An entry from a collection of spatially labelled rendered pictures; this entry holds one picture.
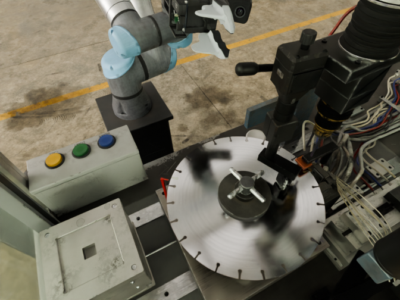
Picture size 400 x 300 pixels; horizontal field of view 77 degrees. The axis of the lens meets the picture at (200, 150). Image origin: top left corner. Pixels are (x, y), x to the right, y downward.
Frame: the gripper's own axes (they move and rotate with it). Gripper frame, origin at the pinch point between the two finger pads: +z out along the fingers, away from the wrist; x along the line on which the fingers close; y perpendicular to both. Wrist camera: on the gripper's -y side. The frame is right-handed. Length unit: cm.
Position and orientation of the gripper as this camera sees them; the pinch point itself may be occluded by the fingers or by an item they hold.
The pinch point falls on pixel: (230, 41)
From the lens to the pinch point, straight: 46.6
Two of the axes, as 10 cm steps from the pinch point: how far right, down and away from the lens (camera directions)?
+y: -9.4, 1.5, -3.0
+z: 3.1, 7.4, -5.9
